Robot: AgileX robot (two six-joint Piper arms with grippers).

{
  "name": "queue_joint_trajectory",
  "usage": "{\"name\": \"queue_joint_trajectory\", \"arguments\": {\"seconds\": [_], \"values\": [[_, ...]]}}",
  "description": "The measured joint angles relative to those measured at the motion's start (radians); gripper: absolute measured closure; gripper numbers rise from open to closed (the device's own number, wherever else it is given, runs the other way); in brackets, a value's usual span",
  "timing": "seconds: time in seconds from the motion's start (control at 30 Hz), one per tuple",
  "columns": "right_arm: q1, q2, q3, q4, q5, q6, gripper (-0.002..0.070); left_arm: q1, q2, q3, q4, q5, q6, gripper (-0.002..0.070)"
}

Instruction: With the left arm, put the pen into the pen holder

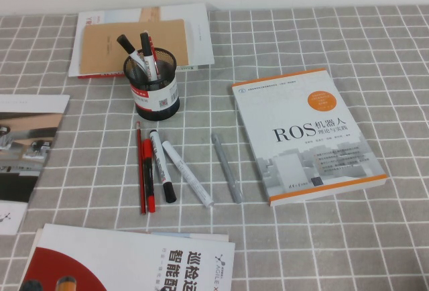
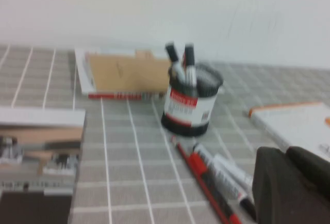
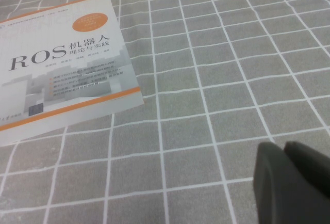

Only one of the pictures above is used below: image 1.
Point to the white marker with black caps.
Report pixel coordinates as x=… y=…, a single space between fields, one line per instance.
x=147 y=56

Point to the grey pen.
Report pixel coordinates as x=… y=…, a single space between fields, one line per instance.
x=226 y=167

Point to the black mesh pen holder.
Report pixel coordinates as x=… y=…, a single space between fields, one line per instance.
x=157 y=106

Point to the black pen with red caps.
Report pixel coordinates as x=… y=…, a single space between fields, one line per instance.
x=149 y=177

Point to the red ballpoint pen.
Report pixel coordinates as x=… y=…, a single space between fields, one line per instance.
x=154 y=54

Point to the all white marker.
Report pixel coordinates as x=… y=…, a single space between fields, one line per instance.
x=187 y=173

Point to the labelled marker with black caps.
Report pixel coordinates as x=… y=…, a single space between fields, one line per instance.
x=161 y=163

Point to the red pencil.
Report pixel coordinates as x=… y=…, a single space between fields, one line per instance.
x=140 y=170

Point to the ROS robot textbook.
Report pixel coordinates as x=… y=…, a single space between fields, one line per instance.
x=301 y=136

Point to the large white brochure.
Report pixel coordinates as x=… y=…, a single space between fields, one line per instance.
x=197 y=36

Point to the white paper sheet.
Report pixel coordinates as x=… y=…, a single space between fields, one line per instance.
x=201 y=236

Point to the barcode marker with black cap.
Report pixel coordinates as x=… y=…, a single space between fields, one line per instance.
x=127 y=45

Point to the kraft paper notebook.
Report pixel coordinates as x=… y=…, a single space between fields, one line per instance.
x=100 y=46

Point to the red and white brochure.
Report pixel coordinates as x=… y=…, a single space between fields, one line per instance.
x=134 y=264

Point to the AgileX photo brochure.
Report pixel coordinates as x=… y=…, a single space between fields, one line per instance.
x=30 y=143

